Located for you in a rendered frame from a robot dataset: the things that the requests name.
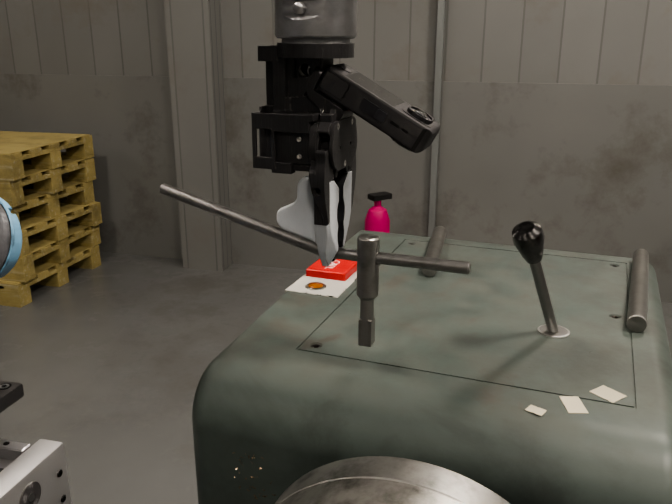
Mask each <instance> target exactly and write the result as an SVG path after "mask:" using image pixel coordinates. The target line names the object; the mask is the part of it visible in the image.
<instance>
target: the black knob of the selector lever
mask: <svg viewBox="0 0 672 504"><path fill-rule="evenodd" d="M512 238H513V244H514V245H515V247H516V248H517V250H518V251H519V253H520V254H521V256H522V257H523V258H524V260H525V261H526V262H527V263H529V264H537V263H539V262H540V261H541V260H542V257H543V252H544V239H545V235H544V232H543V230H542V227H541V225H540V224H539V223H538V222H536V221H523V222H521V223H519V224H517V225H516V226H515V227H514V228H513V230H512Z"/></svg>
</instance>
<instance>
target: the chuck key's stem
mask: <svg viewBox="0 0 672 504"><path fill-rule="evenodd" d="M379 252H380V237H379V236H378V235H375V234H361V235H359V236H358V237H357V256H358V258H357V290H356V295H357V296H358V297H359V298H360V319H359V321H358V345H359V346H365V347H371V346H372V345H373V343H374V342H375V317H374V299H375V298H376V297H377V296H378V291H379V264H377V263H376V261H375V258H376V255H377V254H378V253H379Z"/></svg>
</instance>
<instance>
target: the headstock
mask: <svg viewBox="0 0 672 504"><path fill-rule="evenodd" d="M361 234H375V235H378V236H379V237H380V252H386V253H395V254H404V255H413V256H422V257H425V255H426V252H427V249H428V246H429V243H430V240H431V237H424V236H415V235H405V234H395V233H386V232H376V231H367V230H360V231H359V232H358V233H357V234H356V235H354V236H353V237H352V238H350V239H349V240H348V241H347V242H346V243H345V245H344V247H343V248H350V249H357V237H358V236H359V235H361ZM440 259H449V260H458V261H467V262H470V263H471V271H470V273H469V274H459V273H451V272H442V271H437V272H436V274H435V275H434V276H432V277H426V276H425V275H423V273H422V271H421V269H417V268H408V267H400V266H391V265H383V264H379V291H378V296H377V297H376V298H375V299H374V317H375V342H374V343H373V345H372V346H371V347H365V346H359V345H358V321H359V319H360V298H359V297H358V296H357V295H356V290H357V279H356V280H355V281H354V282H353V283H352V284H351V285H350V286H349V287H348V288H347V289H346V290H345V291H344V292H343V293H342V294H341V295H340V296H339V297H338V298H334V297H327V296H320V295H313V294H306V293H299V292H292V291H287V292H286V293H285V294H284V295H283V296H281V297H280V298H279V299H278V300H277V301H276V302H275V303H274V304H273V305H272V306H271V307H270V308H269V309H267V310H266V311H265V312H264V313H263V314H262V315H261V316H260V317H259V318H258V319H257V320H256V321H255V322H253V323H252V324H251V325H250V326H249V327H248V328H247V329H246V330H245V331H244V332H243V333H242V334H241V335H239V336H238V337H237V338H236V339H235V340H234V341H233V342H232V343H231V344H230V345H229V346H228V347H227V348H225V349H224V350H223V351H222V352H221V353H220V354H219V355H218V356H217V357H216V358H215V359H214V360H213V361H211V363H210V364H209V365H208V366H207V368H206V369H205V371H204V372H203V374H202V376H201V378H200V381H199V383H198V386H197V389H196V392H195V396H194V401H193V409H192V424H193V438H194V452H195V465H196V479H197V493H198V504H275V502H276V501H277V500H278V498H279V497H280V496H281V495H282V493H283V492H284V491H285V490H286V489H287V488H288V487H289V486H290V485H291V484H293V483H294V482H295V481H296V480H298V479H299V478H300V477H302V476H303V475H305V474H307V473H308V472H310V471H312V470H314V469H316V468H318V467H321V466H323V465H326V464H328V463H332V462H335V461H339V460H343V459H348V458H355V457H364V456H389V457H399V458H406V459H412V460H417V461H421V462H425V463H429V464H433V465H436V466H439V467H442V468H445V469H448V470H451V471H453V472H456V473H458V474H460V475H463V476H465V477H467V478H469V479H471V480H473V481H475V482H477V483H479V484H481V485H483V486H484V487H486V488H488V489H490V490H491V491H493V492H494V493H496V494H498V495H499V496H501V497H502V498H503V499H505V500H506V501H508V502H509V503H510V504H672V358H671V352H670V347H669V341H668V336H667V331H666V325H665V320H664V315H663V309H662V304H661V298H660V293H659V288H658V282H657V277H656V272H655V270H654V268H653V266H652V265H651V264H650V263H649V273H648V308H647V327H646V329H645V330H644V331H642V332H639V333H635V332H632V331H630V330H629V329H628V327H627V325H626V322H627V311H628V301H629V291H630V281H631V271H632V261H633V258H626V257H616V256H607V255H597V254H588V253H578V252H568V251H559V250H549V249H544V252H543V257H542V260H541V264H542V268H543V272H544V276H545V280H546V283H547V287H548V291H549V295H550V299H551V303H552V307H553V311H554V315H555V318H556V322H557V325H559V326H562V327H565V328H567V329H568V330H569V331H570V334H569V336H568V337H565V338H550V337H546V336H543V335H541V334H540V333H539V332H538V331H537V329H538V327H539V326H541V325H545V324H546V323H545V319H544V316H543V312H542V308H541V305H540V301H539V297H538V294H537V290H536V286H535V283H534V279H533V275H532V272H531V268H530V264H529V263H527V262H526V261H525V260H524V258H523V257H522V256H521V254H520V253H519V251H518V250H517V248H516V247H515V246H511V245H501V244H492V243H482V242H472V241H463V240H453V239H445V240H444V244H443V248H442V252H441V257H440ZM602 385H604V386H607V387H609V388H611V389H613V390H615V391H617V392H619V393H621V394H624V395H626V396H627V397H625V398H623V399H621V400H619V401H617V402H614V403H611V402H609V401H607V400H605V399H603V398H601V397H599V396H597V395H595V394H593V393H591V392H589V391H591V390H593V389H596V388H598V387H600V386H602ZM559 396H578V397H579V398H580V400H581V402H582V403H583V405H584V406H585V408H586V410H587V411H588V413H589V414H577V413H568V411H567V409H566V408H565V406H564V404H563V402H562V401H561V399H560V397H559ZM530 405H533V406H536V407H539V408H542V409H544V410H547V411H546V412H545V413H544V414H543V415H542V416H539V415H536V414H534V413H531V412H528V411H526V410H525V409H526V408H527V407H529V406H530ZM233 452H235V453H233ZM232 453H233V454H232ZM245 453H246V454H245ZM253 454H254V457H255V459H254V458H253V459H252V460H251V458H252V457H253ZM248 455H250V456H249V458H250V459H249V458H248ZM240 456H241V457H243V458H241V457H240ZM261 457H263V458H264V459H263V458H261ZM239 459H240V460H241V463H240V461H239ZM242 462H243V463H242ZM241 464H242V465H241ZM243 465H244V466H243ZM260 467H261V468H262V470H259V469H258V468H260ZM235 468H238V469H237V470H236V469H235ZM238 470H239V472H240V474H239V472H238ZM234 476H236V477H235V478H234ZM251 476H253V477H255V478H250V477H251ZM256 476H257V477H256ZM245 478H247V479H245ZM270 483H271V484H270ZM239 486H241V487H240V489H239V488H238V487H239ZM251 486H253V487H254V488H252V487H251ZM249 487H250V488H251V490H250V488H249ZM255 488H256V489H255ZM247 489H248V490H250V492H249V491H248V490H247ZM264 490H265V491H264ZM259 494H260V497H259ZM272 494H274V495H275V494H276V496H273V495H272ZM254 495H255V496H256V497H257V498H258V500H257V499H254V498H255V497H254ZM263 495H264V496H266V497H265V498H264V496H263ZM262 496H263V497H262Z"/></svg>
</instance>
